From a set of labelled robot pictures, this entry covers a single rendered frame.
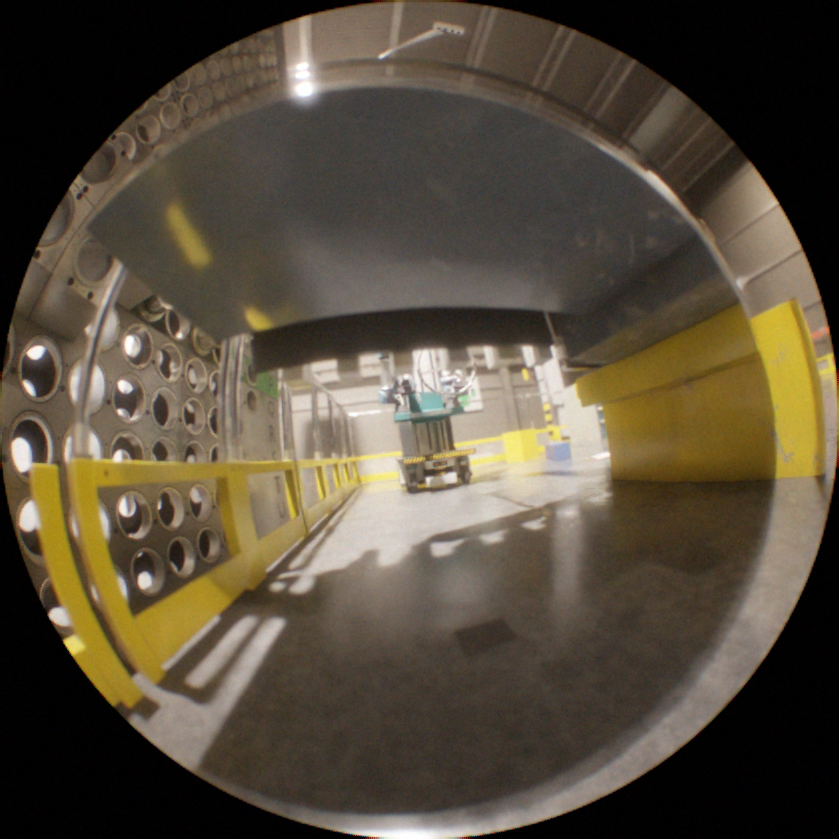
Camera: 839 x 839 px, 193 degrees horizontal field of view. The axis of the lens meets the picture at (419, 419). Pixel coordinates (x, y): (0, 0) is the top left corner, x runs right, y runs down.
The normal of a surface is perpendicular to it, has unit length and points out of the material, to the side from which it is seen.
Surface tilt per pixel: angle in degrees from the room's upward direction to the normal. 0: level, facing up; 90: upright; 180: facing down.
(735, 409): 90
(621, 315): 90
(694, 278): 90
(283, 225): 180
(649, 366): 90
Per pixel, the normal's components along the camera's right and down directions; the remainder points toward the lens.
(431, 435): 0.12, -0.14
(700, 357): -0.98, 0.12
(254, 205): 0.14, 0.98
